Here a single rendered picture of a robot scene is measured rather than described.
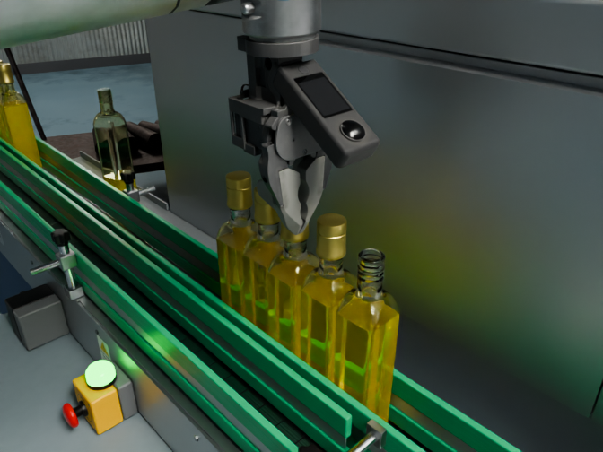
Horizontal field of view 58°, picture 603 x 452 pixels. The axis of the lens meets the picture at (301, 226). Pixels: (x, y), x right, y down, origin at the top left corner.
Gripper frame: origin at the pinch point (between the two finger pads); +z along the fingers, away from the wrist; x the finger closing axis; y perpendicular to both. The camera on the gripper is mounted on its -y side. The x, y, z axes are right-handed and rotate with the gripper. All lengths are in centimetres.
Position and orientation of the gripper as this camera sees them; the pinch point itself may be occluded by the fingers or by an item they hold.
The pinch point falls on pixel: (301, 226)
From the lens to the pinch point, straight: 60.1
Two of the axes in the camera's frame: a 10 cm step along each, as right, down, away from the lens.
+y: -6.5, -3.6, 6.7
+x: -7.6, 3.3, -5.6
